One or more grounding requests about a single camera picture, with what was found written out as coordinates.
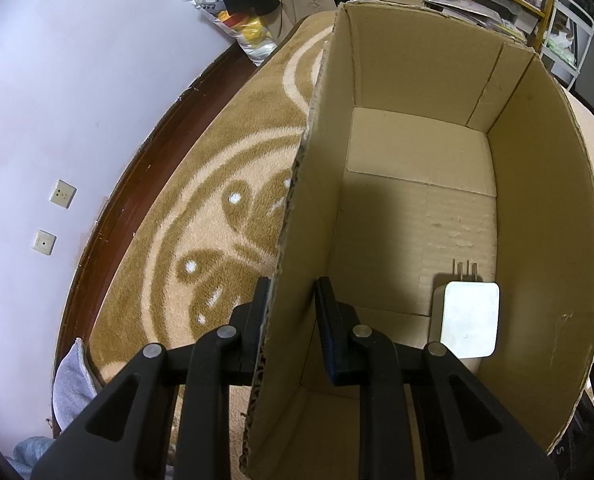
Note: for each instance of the beige round-hole wall socket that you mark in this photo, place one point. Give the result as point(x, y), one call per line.
point(44, 242)

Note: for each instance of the small white charger plug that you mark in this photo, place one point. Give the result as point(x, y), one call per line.
point(469, 320)

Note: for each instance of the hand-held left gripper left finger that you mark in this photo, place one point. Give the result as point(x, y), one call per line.
point(249, 332)

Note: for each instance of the pile of papers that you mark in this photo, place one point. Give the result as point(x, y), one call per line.
point(472, 5)

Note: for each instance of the brown cardboard box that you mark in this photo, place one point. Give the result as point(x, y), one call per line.
point(542, 210)

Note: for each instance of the grey cloth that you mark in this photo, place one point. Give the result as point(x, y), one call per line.
point(74, 390)

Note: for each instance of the white metal rack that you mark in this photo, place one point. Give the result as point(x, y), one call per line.
point(569, 25)

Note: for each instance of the beige wall socket with holes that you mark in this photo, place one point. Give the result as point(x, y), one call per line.
point(63, 194)

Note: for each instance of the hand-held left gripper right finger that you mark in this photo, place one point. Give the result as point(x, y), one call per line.
point(328, 335)

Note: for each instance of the clear plastic bag yellow contents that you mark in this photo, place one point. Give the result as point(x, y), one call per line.
point(249, 37)

